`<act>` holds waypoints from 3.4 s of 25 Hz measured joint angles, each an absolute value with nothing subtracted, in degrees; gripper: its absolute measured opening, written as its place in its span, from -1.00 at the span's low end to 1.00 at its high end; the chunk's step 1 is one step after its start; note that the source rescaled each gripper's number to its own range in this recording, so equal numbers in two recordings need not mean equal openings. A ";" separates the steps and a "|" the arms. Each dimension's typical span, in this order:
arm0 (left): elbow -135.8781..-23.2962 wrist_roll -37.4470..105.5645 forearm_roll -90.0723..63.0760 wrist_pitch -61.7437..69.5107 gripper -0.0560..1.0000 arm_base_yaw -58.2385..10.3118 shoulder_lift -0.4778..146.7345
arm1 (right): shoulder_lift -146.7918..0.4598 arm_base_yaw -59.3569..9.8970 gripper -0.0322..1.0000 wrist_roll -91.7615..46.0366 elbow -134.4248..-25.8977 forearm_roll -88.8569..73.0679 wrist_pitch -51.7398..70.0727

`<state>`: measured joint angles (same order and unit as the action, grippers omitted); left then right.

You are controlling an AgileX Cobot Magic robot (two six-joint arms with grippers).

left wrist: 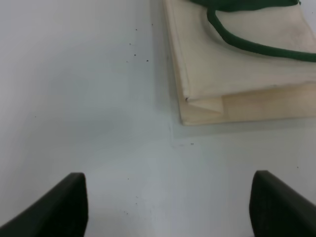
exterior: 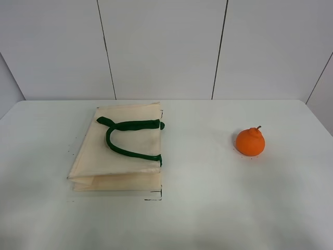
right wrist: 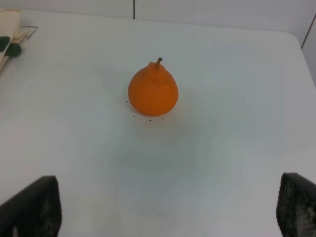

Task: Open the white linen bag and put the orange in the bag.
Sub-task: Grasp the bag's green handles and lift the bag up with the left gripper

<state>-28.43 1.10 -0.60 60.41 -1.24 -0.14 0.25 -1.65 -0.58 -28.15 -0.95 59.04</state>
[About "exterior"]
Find white linen bag green handles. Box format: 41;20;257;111
67;103;164;192

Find orange with stem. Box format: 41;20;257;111
235;126;265;156

